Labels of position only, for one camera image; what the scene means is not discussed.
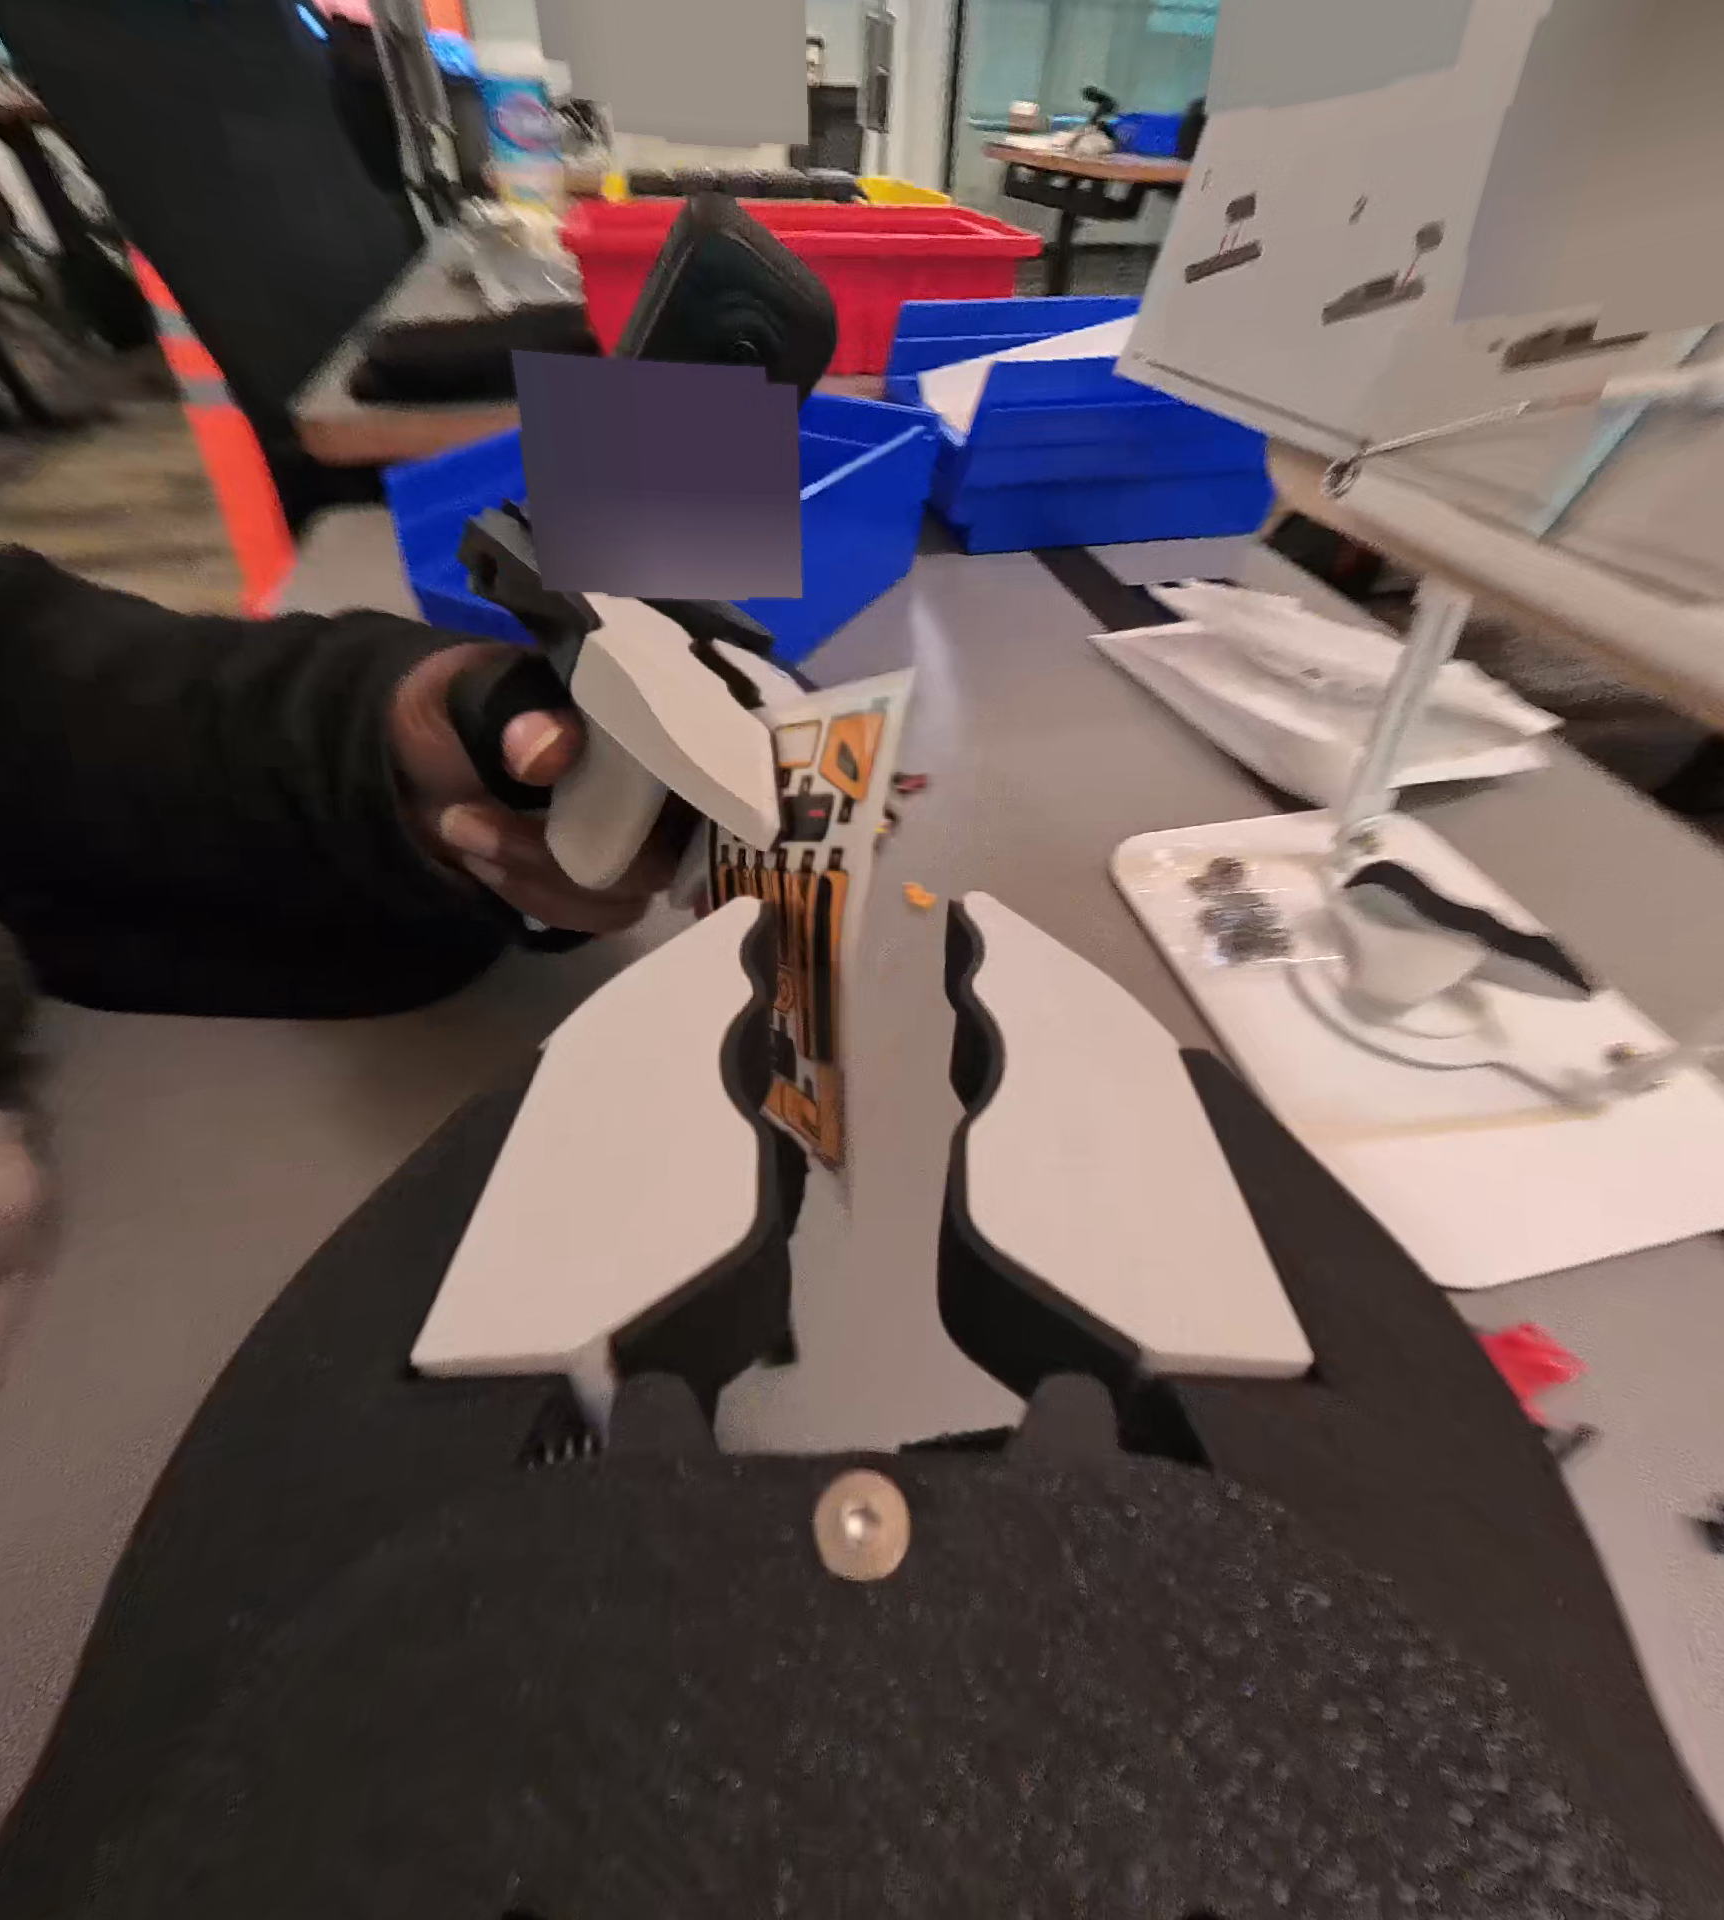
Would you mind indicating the background table with items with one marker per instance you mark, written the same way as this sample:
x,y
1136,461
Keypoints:
x,y
1086,159

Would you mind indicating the grey desk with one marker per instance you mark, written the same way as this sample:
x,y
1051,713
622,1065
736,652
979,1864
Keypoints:
x,y
277,1125

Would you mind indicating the black standing panel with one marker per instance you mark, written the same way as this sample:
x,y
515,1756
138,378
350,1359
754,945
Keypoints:
x,y
202,225

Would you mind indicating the orange and black sticker sheet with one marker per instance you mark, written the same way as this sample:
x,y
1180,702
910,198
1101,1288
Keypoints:
x,y
802,900

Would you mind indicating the grey black-edged plastic part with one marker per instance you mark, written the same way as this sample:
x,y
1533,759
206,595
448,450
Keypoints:
x,y
1417,930

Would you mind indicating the blue storage bin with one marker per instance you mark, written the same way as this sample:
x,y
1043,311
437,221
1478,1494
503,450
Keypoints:
x,y
863,510
1102,524
1102,450

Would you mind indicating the red storage bin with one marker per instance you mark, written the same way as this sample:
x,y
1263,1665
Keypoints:
x,y
892,270

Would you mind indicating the white plastic bags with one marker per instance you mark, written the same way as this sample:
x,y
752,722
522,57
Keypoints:
x,y
1327,705

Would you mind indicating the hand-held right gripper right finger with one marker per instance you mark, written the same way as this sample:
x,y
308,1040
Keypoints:
x,y
1117,1170

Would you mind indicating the person's left forearm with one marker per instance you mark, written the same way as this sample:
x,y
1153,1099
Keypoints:
x,y
127,780

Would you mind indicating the white stand base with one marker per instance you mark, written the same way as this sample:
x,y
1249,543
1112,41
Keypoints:
x,y
1403,1170

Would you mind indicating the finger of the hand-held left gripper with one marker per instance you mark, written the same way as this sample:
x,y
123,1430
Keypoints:
x,y
666,705

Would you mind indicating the person's left hand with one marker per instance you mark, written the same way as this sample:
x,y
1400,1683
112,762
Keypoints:
x,y
481,849

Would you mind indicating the white stand tray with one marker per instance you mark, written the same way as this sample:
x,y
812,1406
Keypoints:
x,y
1553,570

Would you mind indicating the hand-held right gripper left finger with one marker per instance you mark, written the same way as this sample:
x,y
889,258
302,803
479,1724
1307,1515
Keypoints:
x,y
622,1170

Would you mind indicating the wipes canister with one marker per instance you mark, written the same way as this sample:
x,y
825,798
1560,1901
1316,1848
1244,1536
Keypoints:
x,y
520,128

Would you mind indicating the orange safety cone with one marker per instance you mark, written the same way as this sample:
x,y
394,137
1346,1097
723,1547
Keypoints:
x,y
216,434

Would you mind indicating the clear bag of small parts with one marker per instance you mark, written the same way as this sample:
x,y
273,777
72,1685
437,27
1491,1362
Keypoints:
x,y
1244,914

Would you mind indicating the white paper sheet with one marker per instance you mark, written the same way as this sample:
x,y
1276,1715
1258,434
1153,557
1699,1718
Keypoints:
x,y
1043,375

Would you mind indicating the yellow storage bin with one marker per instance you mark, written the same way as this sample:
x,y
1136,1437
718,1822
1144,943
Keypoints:
x,y
901,191

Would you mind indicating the red brick piece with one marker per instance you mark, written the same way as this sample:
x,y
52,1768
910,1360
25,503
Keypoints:
x,y
1530,1359

